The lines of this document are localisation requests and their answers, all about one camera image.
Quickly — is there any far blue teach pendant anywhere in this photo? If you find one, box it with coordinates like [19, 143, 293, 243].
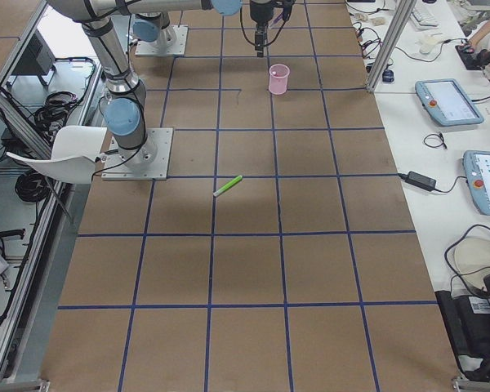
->
[415, 78, 484, 127]

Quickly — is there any near blue teach pendant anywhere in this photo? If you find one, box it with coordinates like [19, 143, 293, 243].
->
[462, 150, 490, 216]

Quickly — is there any aluminium frame post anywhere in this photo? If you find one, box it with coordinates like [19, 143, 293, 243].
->
[366, 0, 416, 93]

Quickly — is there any black power adapter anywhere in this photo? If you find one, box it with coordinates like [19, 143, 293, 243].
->
[406, 171, 436, 192]

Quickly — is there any pink mesh cup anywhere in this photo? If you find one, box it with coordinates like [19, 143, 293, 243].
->
[268, 64, 291, 95]

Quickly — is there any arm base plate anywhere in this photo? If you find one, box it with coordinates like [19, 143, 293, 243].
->
[133, 22, 188, 57]
[101, 128, 173, 180]

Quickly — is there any white plastic chair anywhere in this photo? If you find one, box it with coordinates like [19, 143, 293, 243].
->
[7, 125, 107, 185]

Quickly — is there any blue teach pendant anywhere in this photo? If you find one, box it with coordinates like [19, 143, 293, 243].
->
[415, 78, 484, 127]
[462, 150, 490, 216]

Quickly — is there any green marker pen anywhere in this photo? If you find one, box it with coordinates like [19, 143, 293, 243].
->
[213, 176, 243, 198]

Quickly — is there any black camera stand base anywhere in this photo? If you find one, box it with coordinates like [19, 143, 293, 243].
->
[435, 274, 490, 382]

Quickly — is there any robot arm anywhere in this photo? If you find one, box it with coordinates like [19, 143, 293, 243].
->
[49, 1, 242, 176]

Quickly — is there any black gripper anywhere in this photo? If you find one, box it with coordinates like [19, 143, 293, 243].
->
[249, 0, 294, 56]

